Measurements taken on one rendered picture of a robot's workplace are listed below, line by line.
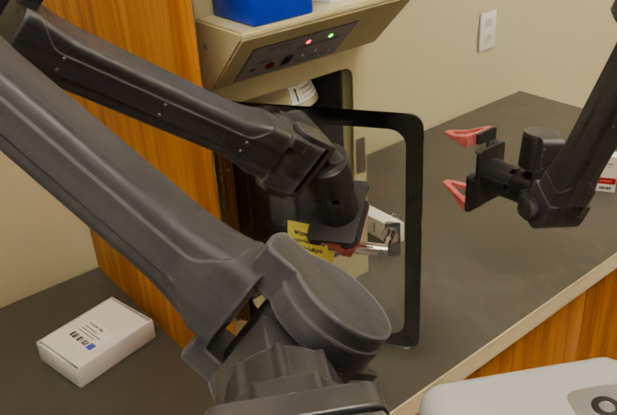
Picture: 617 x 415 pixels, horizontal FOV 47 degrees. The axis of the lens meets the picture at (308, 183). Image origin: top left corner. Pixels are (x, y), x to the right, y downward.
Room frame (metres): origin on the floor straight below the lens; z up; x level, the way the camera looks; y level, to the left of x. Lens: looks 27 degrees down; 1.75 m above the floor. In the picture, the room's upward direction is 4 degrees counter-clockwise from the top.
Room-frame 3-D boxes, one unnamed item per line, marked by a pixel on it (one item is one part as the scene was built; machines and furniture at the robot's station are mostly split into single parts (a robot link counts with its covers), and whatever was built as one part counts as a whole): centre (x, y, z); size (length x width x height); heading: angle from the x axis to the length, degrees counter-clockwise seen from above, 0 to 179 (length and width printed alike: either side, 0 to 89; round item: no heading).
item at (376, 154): (0.92, -0.01, 1.19); 0.30 x 0.01 x 0.40; 70
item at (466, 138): (1.10, -0.28, 1.23); 0.09 x 0.07 x 0.07; 38
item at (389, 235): (0.87, -0.07, 1.20); 0.10 x 0.05 x 0.03; 70
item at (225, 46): (1.03, -0.02, 1.46); 0.32 x 0.11 x 0.10; 127
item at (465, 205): (1.10, -0.28, 1.16); 0.09 x 0.07 x 0.07; 38
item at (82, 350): (0.98, 0.39, 0.96); 0.16 x 0.12 x 0.04; 139
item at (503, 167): (1.04, -0.32, 1.20); 0.07 x 0.07 x 0.10; 38
